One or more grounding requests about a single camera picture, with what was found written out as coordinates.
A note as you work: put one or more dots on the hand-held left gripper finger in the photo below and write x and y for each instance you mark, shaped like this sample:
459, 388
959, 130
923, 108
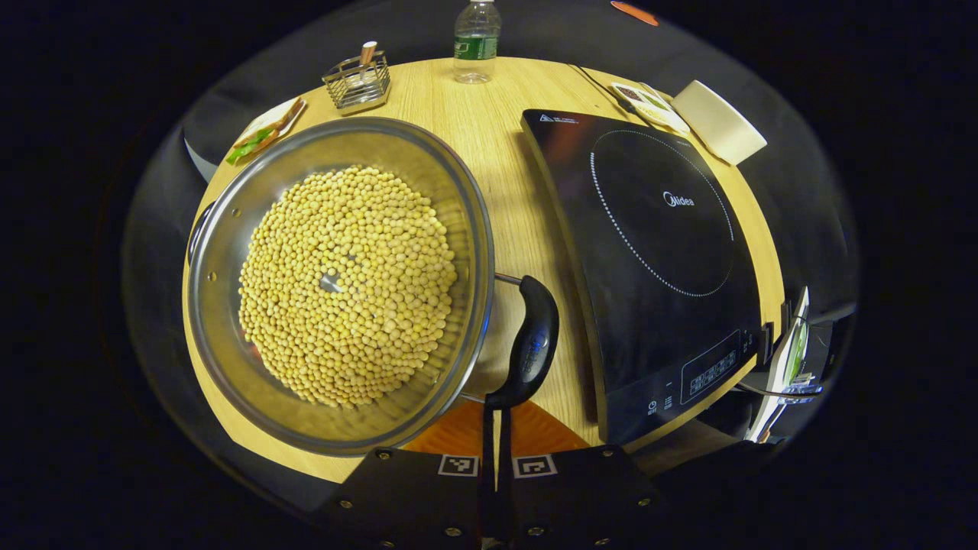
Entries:
487, 451
504, 458

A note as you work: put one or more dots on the pile of yellow soybeans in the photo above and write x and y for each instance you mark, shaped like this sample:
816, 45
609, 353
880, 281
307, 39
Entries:
351, 290

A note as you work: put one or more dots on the black induction cooktop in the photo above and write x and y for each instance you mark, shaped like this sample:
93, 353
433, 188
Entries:
657, 252

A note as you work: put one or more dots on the white and green object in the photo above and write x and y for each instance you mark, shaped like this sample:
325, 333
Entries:
797, 351

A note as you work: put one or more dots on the white divided bean dish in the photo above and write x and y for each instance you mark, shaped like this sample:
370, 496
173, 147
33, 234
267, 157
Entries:
649, 107

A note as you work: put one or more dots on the white plate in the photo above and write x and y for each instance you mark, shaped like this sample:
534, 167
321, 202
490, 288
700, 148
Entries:
299, 114

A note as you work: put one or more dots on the white spoon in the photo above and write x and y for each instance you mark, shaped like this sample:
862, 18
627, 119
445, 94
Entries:
657, 92

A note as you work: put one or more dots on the white toaster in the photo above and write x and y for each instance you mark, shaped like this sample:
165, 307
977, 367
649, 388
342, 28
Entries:
718, 122

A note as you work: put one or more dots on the clear plastic water bottle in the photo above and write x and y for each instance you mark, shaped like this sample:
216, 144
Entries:
476, 46

